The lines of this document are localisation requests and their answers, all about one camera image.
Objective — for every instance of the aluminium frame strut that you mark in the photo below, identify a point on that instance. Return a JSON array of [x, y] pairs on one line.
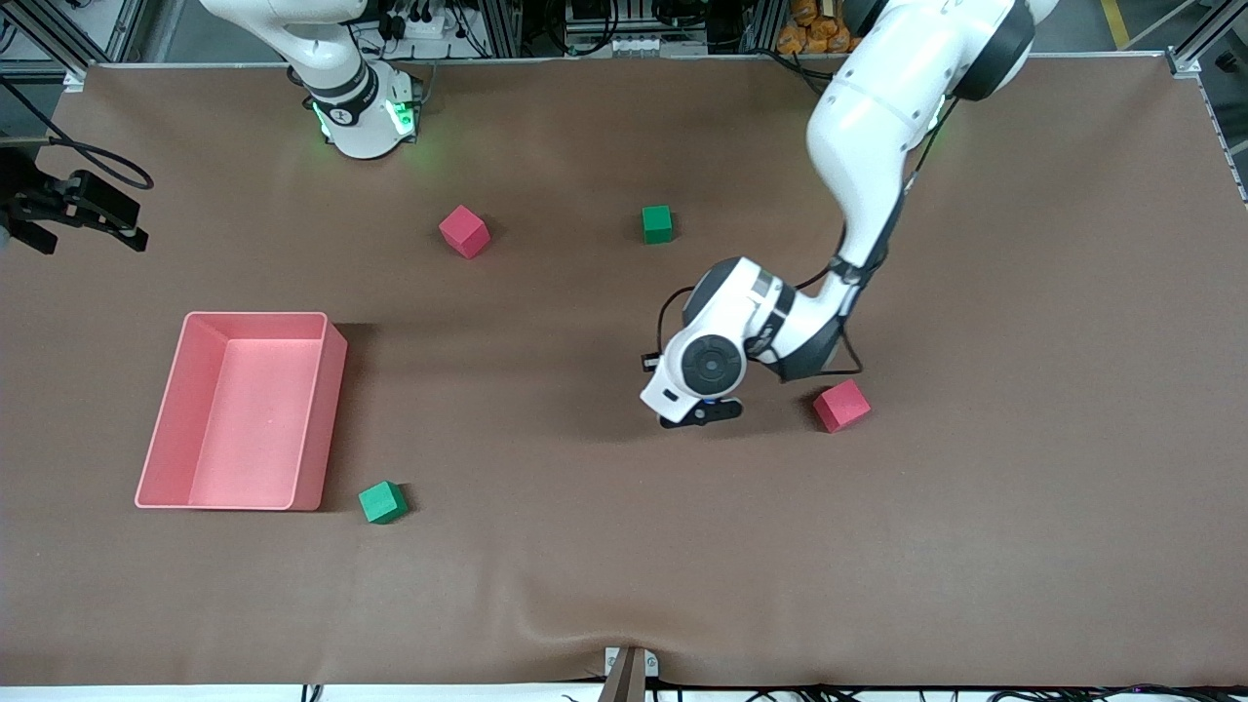
[[60, 34]]

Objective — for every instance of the brown post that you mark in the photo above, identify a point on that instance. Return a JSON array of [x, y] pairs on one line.
[[624, 682]]

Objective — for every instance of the white power strip with plugs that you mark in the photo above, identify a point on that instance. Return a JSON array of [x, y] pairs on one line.
[[419, 24]]

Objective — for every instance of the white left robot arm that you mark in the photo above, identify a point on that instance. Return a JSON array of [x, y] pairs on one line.
[[868, 127]]

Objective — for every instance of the aluminium frame corner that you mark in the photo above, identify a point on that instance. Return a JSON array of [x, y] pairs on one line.
[[1183, 64]]

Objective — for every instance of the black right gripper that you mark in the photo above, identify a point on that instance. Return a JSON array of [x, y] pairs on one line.
[[36, 204]]

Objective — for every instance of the pile of orange objects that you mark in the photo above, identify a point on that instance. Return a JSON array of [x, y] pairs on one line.
[[809, 34]]

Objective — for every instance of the red foam cube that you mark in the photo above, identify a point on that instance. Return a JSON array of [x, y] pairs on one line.
[[463, 232], [840, 406]]

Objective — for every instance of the brown table cloth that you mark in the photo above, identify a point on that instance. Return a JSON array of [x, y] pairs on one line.
[[877, 536]]

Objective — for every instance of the silver table bracket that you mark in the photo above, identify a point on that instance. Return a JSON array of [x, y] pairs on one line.
[[650, 665]]

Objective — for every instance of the pink plastic bin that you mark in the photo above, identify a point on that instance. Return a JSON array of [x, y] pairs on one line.
[[244, 419]]

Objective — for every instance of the green foam cube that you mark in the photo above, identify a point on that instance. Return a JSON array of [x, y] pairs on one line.
[[657, 224], [382, 502]]

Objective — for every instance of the aluminium frame post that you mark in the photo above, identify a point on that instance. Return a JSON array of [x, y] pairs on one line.
[[502, 29], [765, 27]]

